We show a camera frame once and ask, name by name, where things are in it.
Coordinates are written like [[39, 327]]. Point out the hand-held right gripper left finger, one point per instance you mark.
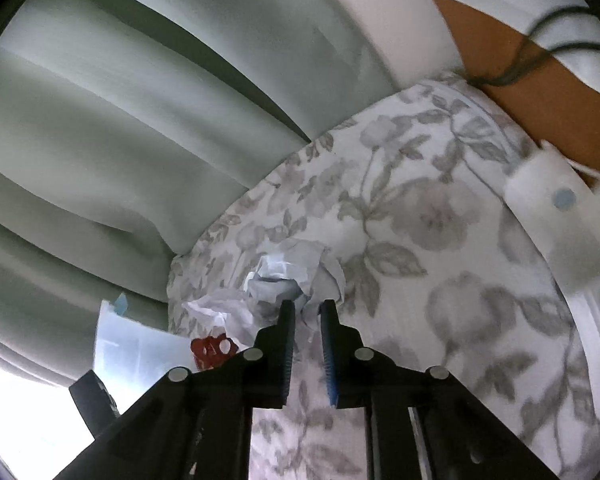
[[288, 360]]

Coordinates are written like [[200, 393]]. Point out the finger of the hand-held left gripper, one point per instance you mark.
[[92, 400]]

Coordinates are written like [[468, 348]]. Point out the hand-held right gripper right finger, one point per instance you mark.
[[329, 360]]

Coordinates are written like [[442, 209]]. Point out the translucent blue plastic container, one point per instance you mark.
[[135, 345]]

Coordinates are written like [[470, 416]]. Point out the white paper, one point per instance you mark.
[[275, 280]]

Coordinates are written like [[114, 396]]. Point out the grey floral blanket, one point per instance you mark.
[[430, 210]]

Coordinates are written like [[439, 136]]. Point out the white power strip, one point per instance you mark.
[[545, 200]]

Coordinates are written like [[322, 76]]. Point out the green curtain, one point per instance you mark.
[[130, 110]]

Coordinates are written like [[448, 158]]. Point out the brown wooden board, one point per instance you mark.
[[480, 35]]

